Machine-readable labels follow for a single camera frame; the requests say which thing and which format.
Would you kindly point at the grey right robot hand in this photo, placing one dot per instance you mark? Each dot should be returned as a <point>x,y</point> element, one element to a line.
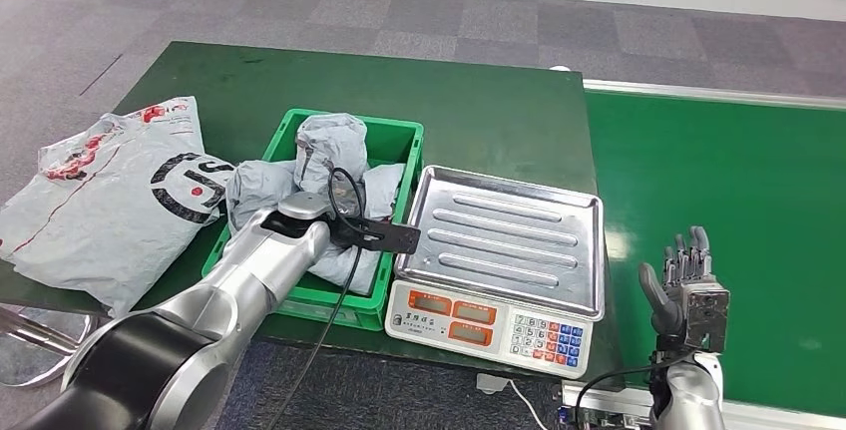
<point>681,278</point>

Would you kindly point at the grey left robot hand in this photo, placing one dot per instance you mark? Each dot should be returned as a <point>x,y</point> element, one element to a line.
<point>347,199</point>

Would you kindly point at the grey parcel bold red print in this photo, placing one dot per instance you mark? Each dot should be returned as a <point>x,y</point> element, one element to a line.
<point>386,186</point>

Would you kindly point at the grey parcel dark red print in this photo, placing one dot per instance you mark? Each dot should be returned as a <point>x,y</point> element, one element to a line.
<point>327,143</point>

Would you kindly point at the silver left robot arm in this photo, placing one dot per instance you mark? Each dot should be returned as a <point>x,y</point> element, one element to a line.
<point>198,321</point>

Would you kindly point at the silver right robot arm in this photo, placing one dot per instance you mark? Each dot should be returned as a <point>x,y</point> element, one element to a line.
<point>690,394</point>

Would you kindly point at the conveyor circuit board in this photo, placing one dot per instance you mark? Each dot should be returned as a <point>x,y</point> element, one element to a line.
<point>595,420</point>

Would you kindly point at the green plastic crate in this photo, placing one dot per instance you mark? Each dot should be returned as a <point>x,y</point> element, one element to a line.
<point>396,143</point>

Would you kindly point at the white scale with steel tray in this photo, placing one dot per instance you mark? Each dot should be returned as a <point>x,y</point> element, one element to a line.
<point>502,235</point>

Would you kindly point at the small white block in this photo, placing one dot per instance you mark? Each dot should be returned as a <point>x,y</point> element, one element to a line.
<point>492,384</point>

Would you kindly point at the white round cap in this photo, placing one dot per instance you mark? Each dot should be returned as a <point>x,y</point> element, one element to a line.
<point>560,69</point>

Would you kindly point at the large grey bag black logo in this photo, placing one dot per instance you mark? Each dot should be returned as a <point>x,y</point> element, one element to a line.
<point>92,215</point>

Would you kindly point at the chrome round chair base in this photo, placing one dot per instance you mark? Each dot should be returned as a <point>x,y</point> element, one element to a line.
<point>33,341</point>

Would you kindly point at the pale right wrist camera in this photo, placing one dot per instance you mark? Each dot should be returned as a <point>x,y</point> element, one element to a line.
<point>707,314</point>

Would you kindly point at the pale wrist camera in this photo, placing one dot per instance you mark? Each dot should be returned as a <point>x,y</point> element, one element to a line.
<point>707,314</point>
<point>390,236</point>

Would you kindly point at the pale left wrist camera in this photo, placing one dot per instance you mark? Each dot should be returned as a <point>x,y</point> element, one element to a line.
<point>390,236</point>

